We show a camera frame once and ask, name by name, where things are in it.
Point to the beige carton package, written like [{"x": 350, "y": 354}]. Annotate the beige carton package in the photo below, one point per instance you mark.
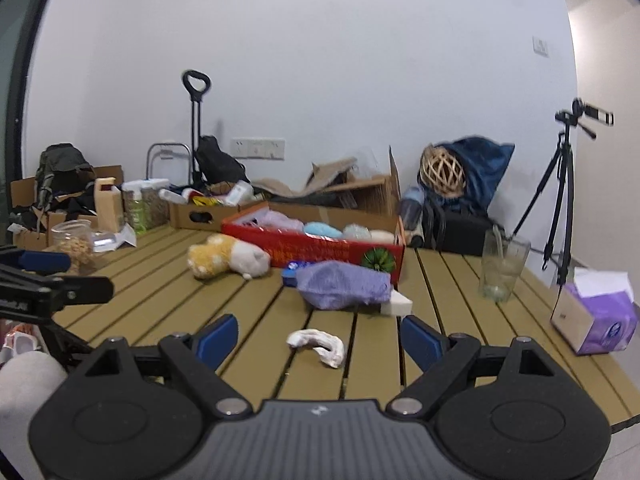
[{"x": 108, "y": 201}]

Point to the blue water bottle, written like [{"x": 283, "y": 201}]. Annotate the blue water bottle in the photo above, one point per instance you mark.
[{"x": 411, "y": 207}]

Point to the green soap bottle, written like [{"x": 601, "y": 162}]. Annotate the green soap bottle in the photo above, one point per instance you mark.
[{"x": 134, "y": 208}]

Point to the pink fluffy towel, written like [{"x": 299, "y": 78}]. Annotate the pink fluffy towel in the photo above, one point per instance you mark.
[{"x": 275, "y": 220}]

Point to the black backpack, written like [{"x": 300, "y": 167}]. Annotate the black backpack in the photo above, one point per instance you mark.
[{"x": 62, "y": 170}]

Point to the light blue plush toy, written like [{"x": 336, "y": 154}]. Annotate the light blue plush toy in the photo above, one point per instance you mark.
[{"x": 321, "y": 229}]

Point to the white wall power strip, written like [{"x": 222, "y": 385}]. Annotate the white wall power strip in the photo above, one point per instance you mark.
[{"x": 255, "y": 148}]

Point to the white curved soft piece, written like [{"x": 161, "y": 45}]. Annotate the white curved soft piece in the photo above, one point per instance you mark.
[{"x": 330, "y": 348}]

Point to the purple tissue box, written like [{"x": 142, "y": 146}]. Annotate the purple tissue box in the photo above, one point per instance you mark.
[{"x": 595, "y": 313}]

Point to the large open cardboard box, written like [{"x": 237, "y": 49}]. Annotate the large open cardboard box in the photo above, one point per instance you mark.
[{"x": 342, "y": 184}]

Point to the purple cloth pouch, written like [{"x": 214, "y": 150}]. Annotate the purple cloth pouch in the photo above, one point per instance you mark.
[{"x": 334, "y": 285}]

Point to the woven rattan ball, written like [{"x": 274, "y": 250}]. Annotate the woven rattan ball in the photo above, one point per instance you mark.
[{"x": 441, "y": 171}]

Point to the blue small packet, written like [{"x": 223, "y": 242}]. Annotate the blue small packet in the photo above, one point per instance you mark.
[{"x": 288, "y": 274}]

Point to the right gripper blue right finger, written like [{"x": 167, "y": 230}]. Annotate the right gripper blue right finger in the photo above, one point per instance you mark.
[{"x": 425, "y": 345}]

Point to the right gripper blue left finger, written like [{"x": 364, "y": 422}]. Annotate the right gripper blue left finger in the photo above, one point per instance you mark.
[{"x": 213, "y": 343}]

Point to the white triangular sponge wedge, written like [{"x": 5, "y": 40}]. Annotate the white triangular sponge wedge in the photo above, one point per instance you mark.
[{"x": 398, "y": 305}]

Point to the glass jar with snacks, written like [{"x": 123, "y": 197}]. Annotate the glass jar with snacks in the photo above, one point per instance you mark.
[{"x": 75, "y": 239}]

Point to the small brown cardboard tray box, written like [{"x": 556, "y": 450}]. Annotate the small brown cardboard tray box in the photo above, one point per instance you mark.
[{"x": 204, "y": 218}]

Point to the round white sponge puff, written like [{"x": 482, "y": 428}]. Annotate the round white sponge puff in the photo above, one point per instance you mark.
[{"x": 382, "y": 237}]

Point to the red cardboard storage box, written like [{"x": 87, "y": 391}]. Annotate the red cardboard storage box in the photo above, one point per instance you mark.
[{"x": 285, "y": 246}]

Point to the yellow white plush dog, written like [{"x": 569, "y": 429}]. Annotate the yellow white plush dog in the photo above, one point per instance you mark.
[{"x": 223, "y": 253}]

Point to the dark blue cushion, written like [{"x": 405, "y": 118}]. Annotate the dark blue cushion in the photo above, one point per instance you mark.
[{"x": 484, "y": 163}]

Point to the clear drinking glass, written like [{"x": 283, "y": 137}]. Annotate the clear drinking glass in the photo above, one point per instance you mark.
[{"x": 503, "y": 260}]

